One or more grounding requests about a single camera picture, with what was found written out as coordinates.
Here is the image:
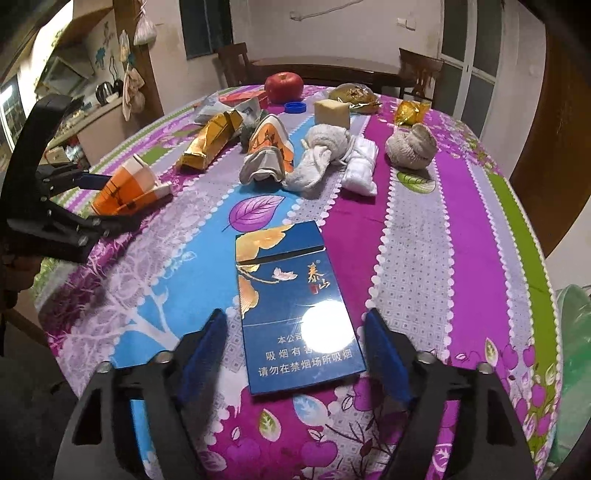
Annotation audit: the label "gold foil wrapper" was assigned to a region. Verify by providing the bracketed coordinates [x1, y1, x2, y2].
[393, 100, 431, 127]

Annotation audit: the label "gold crumpled cigarette pack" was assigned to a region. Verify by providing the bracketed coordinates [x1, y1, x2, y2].
[178, 111, 243, 172]

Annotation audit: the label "red carton box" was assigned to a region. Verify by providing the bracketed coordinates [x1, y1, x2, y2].
[219, 90, 269, 104]

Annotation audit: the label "orange checked cigarette pack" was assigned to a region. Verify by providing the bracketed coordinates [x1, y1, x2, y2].
[90, 154, 174, 217]

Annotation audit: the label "floral striped tablecloth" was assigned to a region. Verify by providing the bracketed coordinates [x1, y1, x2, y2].
[34, 83, 566, 480]

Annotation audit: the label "blue cigarette box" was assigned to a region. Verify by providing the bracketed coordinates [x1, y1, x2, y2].
[235, 220, 368, 397]

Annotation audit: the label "red apple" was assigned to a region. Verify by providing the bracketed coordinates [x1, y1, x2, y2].
[264, 71, 304, 104]

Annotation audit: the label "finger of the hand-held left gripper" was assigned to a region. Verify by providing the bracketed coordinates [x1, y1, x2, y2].
[46, 210, 145, 251]
[37, 161, 114, 195]

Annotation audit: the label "green plastic bag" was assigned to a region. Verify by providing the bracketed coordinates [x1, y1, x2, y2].
[551, 282, 591, 462]

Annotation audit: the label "beige rolled towel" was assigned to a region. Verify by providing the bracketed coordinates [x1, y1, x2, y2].
[385, 122, 438, 168]

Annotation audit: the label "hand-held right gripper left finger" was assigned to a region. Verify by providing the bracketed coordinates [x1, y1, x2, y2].
[54, 308, 229, 480]

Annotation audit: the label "black electric kettle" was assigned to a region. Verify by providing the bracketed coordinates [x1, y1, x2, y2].
[95, 79, 124, 106]

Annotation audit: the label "yellow sponge block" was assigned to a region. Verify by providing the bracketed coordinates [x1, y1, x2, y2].
[314, 99, 352, 129]

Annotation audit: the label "orange white crumpled cigarette pack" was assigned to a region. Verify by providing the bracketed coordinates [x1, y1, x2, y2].
[239, 113, 296, 185]

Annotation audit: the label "white folded cloth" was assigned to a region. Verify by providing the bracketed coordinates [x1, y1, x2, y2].
[342, 138, 380, 197]

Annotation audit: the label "dark wooden table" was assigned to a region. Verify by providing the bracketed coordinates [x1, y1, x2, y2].
[249, 58, 402, 90]

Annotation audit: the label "dark wooden chair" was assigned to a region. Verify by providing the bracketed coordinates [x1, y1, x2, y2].
[398, 47, 445, 109]
[217, 42, 252, 86]

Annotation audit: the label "hanging beige cloth bags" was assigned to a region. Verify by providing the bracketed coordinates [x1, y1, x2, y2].
[119, 30, 146, 121]

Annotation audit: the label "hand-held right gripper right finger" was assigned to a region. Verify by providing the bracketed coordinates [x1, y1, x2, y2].
[364, 307, 536, 480]

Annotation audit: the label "white towel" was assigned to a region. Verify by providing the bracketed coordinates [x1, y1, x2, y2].
[283, 124, 356, 200]

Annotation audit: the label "hanging white plastic bag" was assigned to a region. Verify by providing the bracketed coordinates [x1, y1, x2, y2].
[133, 0, 160, 47]

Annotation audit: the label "bread in clear bag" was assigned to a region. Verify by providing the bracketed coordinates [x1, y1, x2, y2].
[328, 82, 383, 115]

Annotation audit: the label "crumpled clear plastic wrapper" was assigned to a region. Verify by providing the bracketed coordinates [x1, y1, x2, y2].
[194, 92, 232, 124]

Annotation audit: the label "dark window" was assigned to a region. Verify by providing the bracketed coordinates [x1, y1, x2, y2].
[179, 0, 234, 60]

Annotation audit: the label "glass panel door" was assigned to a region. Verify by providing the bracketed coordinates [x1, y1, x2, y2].
[438, 0, 504, 134]

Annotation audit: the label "brown wooden door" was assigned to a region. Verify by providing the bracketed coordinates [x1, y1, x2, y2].
[510, 9, 591, 259]

